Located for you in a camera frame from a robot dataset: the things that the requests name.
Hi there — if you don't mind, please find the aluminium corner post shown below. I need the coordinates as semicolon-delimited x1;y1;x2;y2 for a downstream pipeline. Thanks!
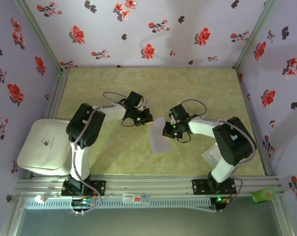
14;0;65;72
233;0;279;71

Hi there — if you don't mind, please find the aluminium side rail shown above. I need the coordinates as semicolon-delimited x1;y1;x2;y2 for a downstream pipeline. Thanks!
236;68;278;177
44;68;70;120

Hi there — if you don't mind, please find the circuit board with coloured wires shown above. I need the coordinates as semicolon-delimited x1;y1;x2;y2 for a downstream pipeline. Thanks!
71;196;96;207

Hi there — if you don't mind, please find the white red label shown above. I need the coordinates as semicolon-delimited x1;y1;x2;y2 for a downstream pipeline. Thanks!
123;193;141;203

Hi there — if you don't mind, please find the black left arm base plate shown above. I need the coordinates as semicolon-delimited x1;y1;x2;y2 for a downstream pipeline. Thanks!
61;180;107;197

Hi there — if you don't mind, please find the aluminium lower frame bar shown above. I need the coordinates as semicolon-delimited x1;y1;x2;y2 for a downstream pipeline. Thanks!
272;196;295;236
0;194;25;236

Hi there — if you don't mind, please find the circuit board with green light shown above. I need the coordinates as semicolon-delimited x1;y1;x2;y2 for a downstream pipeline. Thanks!
215;196;232;205

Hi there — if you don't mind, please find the green plastic bottle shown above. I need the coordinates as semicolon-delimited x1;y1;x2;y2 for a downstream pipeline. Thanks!
251;188;276;203

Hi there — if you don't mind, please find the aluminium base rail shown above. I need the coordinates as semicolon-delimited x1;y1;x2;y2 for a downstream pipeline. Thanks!
15;175;285;198

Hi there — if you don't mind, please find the lilac right arm cable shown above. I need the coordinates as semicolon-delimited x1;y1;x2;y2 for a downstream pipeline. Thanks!
181;99;257;212

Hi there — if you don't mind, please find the lilac paper sheet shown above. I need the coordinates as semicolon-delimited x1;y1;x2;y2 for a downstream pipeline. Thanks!
148;117;171;153

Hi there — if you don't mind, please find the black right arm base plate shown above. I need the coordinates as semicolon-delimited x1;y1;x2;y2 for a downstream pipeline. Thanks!
191;178;237;195

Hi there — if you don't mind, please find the clear plastic box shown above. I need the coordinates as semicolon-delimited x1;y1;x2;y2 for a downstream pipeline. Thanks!
202;144;224;168

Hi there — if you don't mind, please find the white slotted cable duct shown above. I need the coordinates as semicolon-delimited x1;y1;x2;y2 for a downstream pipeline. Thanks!
24;198;212;209

